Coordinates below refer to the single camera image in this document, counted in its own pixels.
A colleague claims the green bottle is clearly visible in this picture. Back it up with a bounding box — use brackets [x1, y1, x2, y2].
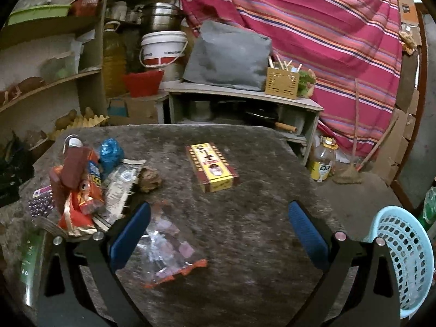
[420, 177, 436, 232]

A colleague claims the red plastic basket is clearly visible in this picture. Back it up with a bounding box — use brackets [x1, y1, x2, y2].
[70, 0, 103, 17]

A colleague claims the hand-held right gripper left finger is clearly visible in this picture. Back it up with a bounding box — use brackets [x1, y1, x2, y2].
[36, 202, 152, 327]

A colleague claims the clear bottle yellow label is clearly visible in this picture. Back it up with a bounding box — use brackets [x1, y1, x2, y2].
[308, 137, 338, 182]

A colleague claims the green plastic tray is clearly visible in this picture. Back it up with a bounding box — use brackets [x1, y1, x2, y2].
[8, 4, 74, 26]

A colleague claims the light blue plastic basket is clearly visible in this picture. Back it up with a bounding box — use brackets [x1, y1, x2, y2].
[363, 206, 435, 319]

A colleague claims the blue crumpled wrapper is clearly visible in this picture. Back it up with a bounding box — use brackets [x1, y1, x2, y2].
[98, 138, 125, 174]

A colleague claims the black pan wooden handle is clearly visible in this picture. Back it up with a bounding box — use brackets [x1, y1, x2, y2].
[243, 107, 298, 133]

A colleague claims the orange snack packet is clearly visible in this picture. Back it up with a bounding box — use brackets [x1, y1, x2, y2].
[80, 150, 104, 215]

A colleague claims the purple dotted wrapper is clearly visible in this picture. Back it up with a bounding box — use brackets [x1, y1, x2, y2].
[27, 184, 55, 219]

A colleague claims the low grey cabinet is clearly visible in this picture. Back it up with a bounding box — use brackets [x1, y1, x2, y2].
[163, 82, 325, 154]

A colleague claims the clear bag orange edge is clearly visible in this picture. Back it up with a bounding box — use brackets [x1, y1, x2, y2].
[134, 201, 208, 288]

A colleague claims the yellow egg tray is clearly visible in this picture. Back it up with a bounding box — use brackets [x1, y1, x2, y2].
[48, 114, 110, 141]

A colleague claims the steel pot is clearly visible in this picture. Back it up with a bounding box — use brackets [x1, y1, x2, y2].
[141, 3, 186, 33]

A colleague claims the white bucket red label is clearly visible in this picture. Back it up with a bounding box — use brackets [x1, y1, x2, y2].
[140, 31, 189, 70]

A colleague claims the yellow red cardboard box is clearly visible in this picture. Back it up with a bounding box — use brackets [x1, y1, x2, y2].
[186, 142, 240, 193]

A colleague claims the small metal pot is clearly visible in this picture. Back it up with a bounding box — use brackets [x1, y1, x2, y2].
[189, 100, 215, 123]

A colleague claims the grey cushion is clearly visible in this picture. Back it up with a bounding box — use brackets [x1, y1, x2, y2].
[183, 20, 273, 92]

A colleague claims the yellow oil bottle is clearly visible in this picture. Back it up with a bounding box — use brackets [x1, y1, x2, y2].
[102, 21, 128, 98]

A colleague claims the clear printed wrapper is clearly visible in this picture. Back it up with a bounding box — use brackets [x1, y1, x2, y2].
[92, 158, 147, 229]

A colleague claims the brown crumpled paper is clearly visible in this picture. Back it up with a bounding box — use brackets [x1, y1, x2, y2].
[136, 166, 162, 193]

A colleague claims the glass jar with label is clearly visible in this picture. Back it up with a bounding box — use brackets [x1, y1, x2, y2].
[62, 134, 83, 154]

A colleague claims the maroon red snack packet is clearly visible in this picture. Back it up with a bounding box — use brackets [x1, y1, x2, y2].
[49, 148, 99, 237]

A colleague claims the yellow utensil holder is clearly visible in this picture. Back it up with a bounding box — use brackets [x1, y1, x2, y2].
[265, 66, 300, 100]

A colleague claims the clear plastic container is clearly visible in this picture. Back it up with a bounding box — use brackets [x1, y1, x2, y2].
[39, 51, 84, 82]

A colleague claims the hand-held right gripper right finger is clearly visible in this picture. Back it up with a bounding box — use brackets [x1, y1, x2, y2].
[288, 201, 401, 327]

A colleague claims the pink striped cloth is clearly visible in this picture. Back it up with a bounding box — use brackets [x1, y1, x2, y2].
[177, 0, 404, 150]

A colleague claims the red plastic basin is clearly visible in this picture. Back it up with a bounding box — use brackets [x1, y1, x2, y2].
[122, 71, 165, 98]

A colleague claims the straw broom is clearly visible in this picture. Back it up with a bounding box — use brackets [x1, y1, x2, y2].
[332, 117, 400, 185]

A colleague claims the wooden shelf unit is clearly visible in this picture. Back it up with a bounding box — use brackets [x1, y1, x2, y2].
[0, 0, 113, 150]

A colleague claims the wooden chopsticks bundle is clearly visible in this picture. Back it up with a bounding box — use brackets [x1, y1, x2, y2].
[268, 54, 302, 74]

